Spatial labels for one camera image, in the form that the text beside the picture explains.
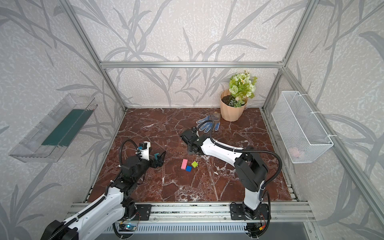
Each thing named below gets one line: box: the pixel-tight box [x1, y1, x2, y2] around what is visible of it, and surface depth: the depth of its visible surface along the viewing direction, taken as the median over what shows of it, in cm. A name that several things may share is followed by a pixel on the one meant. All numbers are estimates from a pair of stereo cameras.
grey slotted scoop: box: [209, 112, 221, 131], surface depth 114 cm
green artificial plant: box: [228, 70, 258, 108], surface depth 97 cm
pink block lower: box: [180, 159, 189, 170], surface depth 91 cm
